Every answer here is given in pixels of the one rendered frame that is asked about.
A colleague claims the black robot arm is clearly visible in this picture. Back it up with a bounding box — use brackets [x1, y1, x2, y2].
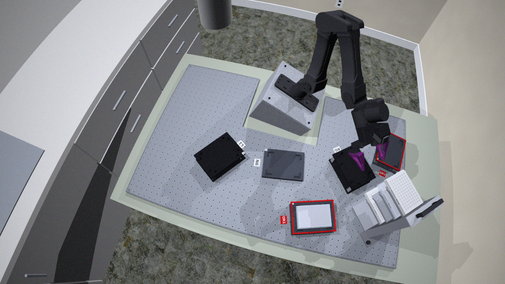
[274, 10, 390, 144]

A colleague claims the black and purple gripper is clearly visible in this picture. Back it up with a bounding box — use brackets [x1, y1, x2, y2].
[348, 139, 389, 171]

